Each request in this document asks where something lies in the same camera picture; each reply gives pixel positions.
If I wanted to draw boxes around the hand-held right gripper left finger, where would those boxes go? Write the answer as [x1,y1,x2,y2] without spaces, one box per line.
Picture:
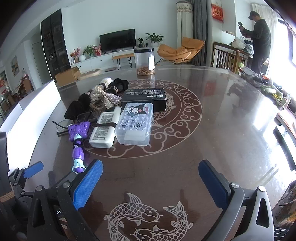
[26,159,103,241]

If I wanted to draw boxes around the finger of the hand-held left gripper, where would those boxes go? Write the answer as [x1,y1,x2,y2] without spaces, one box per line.
[9,161,44,186]

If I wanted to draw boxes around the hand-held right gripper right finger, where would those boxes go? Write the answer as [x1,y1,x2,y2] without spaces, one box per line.
[198,159,275,241]

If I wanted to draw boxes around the black fluffy scrunchie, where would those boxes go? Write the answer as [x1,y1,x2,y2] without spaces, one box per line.
[64,94,93,121]

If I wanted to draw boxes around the rhinestone bow hair clip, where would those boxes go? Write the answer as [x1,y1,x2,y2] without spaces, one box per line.
[89,87,122,109]

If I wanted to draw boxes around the white low partition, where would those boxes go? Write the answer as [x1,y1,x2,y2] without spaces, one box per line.
[0,79,62,169]

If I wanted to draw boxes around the white plastic bottle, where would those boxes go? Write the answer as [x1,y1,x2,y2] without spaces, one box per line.
[88,106,122,149]

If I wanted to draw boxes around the clear cartoon print plastic case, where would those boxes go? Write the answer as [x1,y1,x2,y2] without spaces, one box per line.
[114,102,154,146]

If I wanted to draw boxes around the brown cardboard box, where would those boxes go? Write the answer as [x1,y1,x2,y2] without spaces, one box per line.
[55,66,81,87]

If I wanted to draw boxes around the black cardboard box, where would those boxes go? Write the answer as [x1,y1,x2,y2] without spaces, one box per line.
[120,88,168,112]

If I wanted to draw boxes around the black and white plush accessory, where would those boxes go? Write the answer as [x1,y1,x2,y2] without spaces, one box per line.
[109,78,130,94]

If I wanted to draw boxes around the clear plastic container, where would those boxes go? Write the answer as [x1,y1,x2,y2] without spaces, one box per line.
[239,67,258,79]

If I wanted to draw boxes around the red flower bouquet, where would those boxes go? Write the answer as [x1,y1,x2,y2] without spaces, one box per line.
[69,48,80,63]

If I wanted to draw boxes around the black display cabinet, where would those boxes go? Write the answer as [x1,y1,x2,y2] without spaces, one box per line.
[40,10,71,85]

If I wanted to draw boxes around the white television cabinet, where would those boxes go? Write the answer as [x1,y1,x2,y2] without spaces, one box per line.
[72,46,162,72]

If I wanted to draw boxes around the dark wooden railing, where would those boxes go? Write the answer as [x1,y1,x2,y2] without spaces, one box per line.
[213,41,252,75]

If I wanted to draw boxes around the bushy green potted plant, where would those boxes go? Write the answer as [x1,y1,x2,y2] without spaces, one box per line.
[83,45,96,58]

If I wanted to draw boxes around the wooden bench black legs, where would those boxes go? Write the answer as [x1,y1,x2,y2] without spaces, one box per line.
[112,54,135,69]

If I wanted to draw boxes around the clear plastic jar black lid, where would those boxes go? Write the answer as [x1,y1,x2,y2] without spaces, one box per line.
[134,47,156,76]

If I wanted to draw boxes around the orange lounge chair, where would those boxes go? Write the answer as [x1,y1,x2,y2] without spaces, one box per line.
[158,37,205,65]

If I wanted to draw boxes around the white plastic bag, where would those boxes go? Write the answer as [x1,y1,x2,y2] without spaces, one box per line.
[231,37,246,49]

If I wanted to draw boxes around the black television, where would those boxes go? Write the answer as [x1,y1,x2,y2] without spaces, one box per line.
[99,28,136,52]

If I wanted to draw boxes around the grey curtain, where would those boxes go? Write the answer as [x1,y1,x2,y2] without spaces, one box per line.
[193,0,208,65]

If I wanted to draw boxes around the large green potted plant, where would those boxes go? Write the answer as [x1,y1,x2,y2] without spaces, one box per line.
[146,33,164,47]

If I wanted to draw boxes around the white floor air conditioner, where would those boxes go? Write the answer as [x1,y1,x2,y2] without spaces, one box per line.
[176,1,194,39]

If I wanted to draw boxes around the black frame eyeglasses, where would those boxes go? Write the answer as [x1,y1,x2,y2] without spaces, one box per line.
[52,112,93,137]

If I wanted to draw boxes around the brown hair tie ring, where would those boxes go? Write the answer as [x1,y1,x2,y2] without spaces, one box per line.
[89,102,104,114]

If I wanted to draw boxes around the framed wall painting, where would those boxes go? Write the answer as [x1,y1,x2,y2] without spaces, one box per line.
[10,56,19,77]

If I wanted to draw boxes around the white fluffy hair tie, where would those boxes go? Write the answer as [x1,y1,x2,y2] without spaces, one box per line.
[98,77,114,90]

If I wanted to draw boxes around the red wall hanging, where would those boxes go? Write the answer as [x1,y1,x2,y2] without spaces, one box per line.
[211,3,224,22]

